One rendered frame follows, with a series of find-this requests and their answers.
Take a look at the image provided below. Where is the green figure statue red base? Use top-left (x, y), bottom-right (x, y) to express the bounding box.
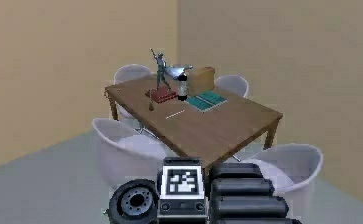
top-left (145, 48), bottom-right (178, 104)

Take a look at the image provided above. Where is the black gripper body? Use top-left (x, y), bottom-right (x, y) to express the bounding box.
top-left (103, 178), bottom-right (161, 224)

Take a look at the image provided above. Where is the brown wooden table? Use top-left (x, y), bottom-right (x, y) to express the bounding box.
top-left (104, 73), bottom-right (284, 170)

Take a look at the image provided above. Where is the black and white bottle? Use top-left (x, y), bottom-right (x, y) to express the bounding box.
top-left (177, 73), bottom-right (189, 102)

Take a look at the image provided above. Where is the teal book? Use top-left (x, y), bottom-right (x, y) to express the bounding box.
top-left (185, 90), bottom-right (228, 113)

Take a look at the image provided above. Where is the silver metal bowl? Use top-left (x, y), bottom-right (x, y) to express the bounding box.
top-left (165, 64), bottom-right (194, 80)

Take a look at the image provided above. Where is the white shell chair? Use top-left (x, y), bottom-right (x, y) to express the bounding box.
top-left (91, 117), bottom-right (177, 190)
top-left (247, 143), bottom-right (324, 221)
top-left (214, 74), bottom-right (250, 99)
top-left (113, 63), bottom-right (154, 120)

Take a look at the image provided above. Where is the white pencil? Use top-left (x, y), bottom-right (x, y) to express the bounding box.
top-left (165, 109), bottom-right (186, 120)

